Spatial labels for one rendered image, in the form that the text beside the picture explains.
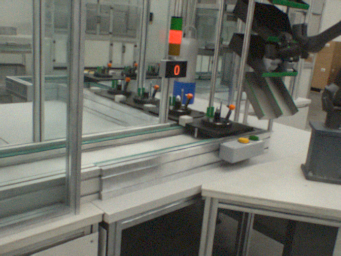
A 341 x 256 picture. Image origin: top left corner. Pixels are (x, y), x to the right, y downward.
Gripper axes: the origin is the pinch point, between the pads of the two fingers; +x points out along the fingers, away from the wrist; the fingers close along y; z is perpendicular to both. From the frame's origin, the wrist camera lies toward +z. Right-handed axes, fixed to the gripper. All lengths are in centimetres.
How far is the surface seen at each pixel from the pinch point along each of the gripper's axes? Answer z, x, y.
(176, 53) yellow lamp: -2.6, 5.7, 47.8
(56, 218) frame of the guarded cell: -58, -29, 103
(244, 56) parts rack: 0.5, 10.1, 9.0
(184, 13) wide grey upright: 55, 116, -19
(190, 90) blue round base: -6, 93, -10
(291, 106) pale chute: -21.7, 12.9, -23.4
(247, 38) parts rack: 8.5, 7.6, 9.4
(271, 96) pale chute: -17.1, 11.3, -8.3
